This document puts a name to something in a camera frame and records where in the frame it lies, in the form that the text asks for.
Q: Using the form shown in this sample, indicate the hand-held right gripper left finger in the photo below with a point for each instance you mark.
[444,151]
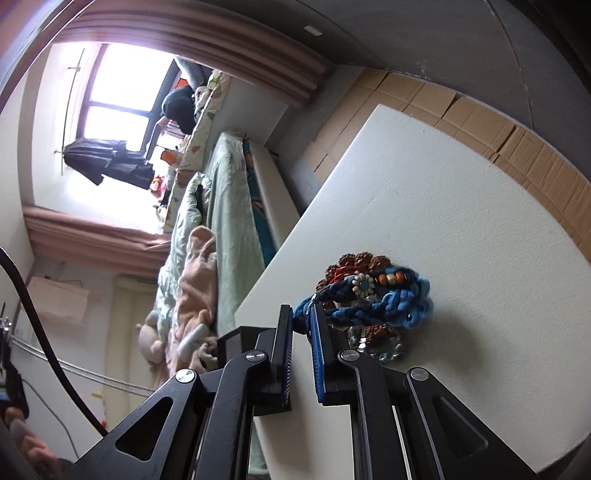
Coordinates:
[287,355]

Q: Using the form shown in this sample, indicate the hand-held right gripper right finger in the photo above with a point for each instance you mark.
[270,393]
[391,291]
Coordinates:
[318,355]

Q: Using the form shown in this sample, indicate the person's left hand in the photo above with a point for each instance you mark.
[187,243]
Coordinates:
[25,438]

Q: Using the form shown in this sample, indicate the pink blanket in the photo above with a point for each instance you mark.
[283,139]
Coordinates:
[196,286]

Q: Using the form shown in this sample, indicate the cream cabinet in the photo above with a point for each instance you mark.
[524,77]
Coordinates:
[129,332]

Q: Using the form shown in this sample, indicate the beige plush toy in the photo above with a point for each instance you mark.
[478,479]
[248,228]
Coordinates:
[152,344]

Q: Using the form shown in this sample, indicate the light green quilt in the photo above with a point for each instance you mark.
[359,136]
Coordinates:
[231,203]

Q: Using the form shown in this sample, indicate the pink curtain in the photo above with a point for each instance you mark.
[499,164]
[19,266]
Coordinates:
[92,235]
[221,50]

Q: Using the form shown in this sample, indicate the hanging dark clothing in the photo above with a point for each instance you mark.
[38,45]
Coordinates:
[106,161]

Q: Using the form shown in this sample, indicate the patterned pillow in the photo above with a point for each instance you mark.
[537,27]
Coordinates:
[203,120]

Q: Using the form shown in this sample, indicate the dark bag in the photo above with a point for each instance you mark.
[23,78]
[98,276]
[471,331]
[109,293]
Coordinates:
[180,110]

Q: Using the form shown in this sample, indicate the window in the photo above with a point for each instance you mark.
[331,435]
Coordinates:
[120,120]

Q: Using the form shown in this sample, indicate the white foam board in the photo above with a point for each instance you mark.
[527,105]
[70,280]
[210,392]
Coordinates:
[521,147]

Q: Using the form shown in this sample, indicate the white bed frame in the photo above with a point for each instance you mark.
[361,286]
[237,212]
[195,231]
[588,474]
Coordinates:
[277,189]

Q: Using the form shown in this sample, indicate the metal clothes rail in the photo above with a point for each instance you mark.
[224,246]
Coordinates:
[69,106]

